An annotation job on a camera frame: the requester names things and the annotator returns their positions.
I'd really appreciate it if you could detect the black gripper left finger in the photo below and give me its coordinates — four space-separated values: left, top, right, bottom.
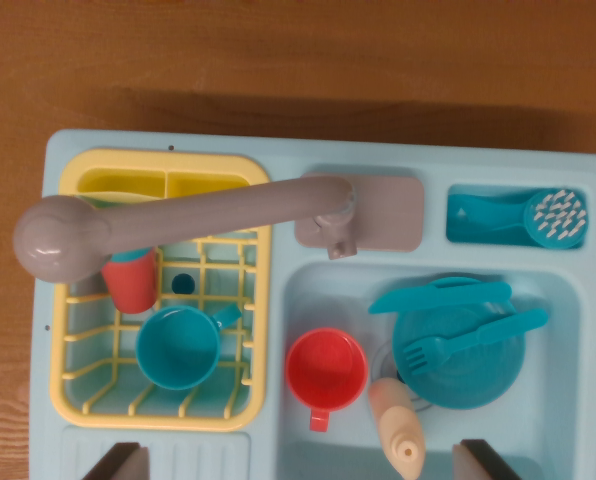
80 442 152 480

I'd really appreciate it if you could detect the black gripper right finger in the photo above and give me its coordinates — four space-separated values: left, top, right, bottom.
451 438 517 480

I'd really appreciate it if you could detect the beige detergent bottle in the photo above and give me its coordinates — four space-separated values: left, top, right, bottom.
368 377 426 480

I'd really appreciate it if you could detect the light blue toy sink unit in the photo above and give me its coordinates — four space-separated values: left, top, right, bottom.
27 128 596 480

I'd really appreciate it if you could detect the teal plate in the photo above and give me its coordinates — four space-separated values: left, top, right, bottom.
425 276 479 291
391 299 528 411

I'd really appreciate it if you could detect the teal plastic fork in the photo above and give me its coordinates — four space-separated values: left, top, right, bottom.
402 308 550 376

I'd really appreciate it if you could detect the teal plastic knife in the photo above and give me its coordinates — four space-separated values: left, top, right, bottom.
367 281 513 315

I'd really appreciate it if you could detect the red tumbler cup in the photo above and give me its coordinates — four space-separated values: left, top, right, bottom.
100 247 159 315

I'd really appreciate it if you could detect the teal tumbler cup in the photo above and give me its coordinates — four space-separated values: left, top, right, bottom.
108 246 154 265

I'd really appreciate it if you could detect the yellow dish drying rack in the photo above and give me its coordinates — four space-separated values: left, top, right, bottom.
49 148 273 432

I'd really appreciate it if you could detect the teal scrub brush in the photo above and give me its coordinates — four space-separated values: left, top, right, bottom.
450 187 589 250

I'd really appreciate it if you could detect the grey toy faucet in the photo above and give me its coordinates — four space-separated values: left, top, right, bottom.
12 172 360 285

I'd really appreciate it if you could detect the yellow cutlery compartment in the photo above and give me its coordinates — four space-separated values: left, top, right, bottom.
76 169 252 206

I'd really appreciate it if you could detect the teal mug with handle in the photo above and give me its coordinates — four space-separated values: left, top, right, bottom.
135 302 243 392

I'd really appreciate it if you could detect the red mug with handle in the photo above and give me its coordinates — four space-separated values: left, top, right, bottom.
284 327 369 434

